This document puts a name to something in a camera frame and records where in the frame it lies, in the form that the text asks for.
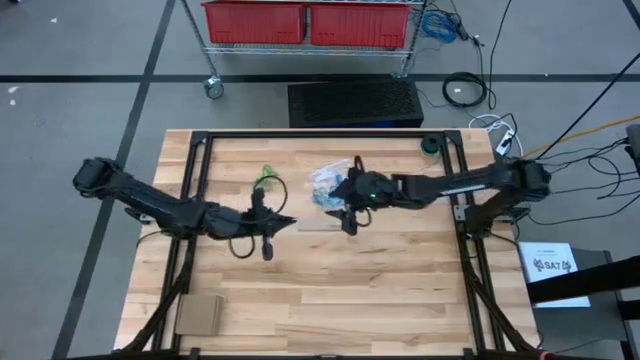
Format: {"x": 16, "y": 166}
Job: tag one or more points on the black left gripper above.
{"x": 235, "y": 222}

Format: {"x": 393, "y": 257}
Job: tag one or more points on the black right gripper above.
{"x": 360, "y": 192}

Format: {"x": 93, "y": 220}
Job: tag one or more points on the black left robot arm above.
{"x": 150, "y": 202}

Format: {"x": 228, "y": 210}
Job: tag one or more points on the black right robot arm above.
{"x": 450, "y": 186}

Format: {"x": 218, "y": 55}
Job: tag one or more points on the green and black spool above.
{"x": 430, "y": 145}

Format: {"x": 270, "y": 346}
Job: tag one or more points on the grey metal mounting plate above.
{"x": 459, "y": 212}

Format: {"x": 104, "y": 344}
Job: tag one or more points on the brown cardboard piece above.
{"x": 200, "y": 315}

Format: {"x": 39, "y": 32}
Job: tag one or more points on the white power strip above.
{"x": 505, "y": 142}

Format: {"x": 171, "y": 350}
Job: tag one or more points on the red plastic bin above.
{"x": 255, "y": 22}
{"x": 359, "y": 25}

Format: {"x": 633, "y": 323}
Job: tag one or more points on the white printed paper sign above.
{"x": 550, "y": 265}

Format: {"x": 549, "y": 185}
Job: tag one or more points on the black and grey cart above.
{"x": 600, "y": 277}

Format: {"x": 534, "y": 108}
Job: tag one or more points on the black aluminium table frame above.
{"x": 325, "y": 134}

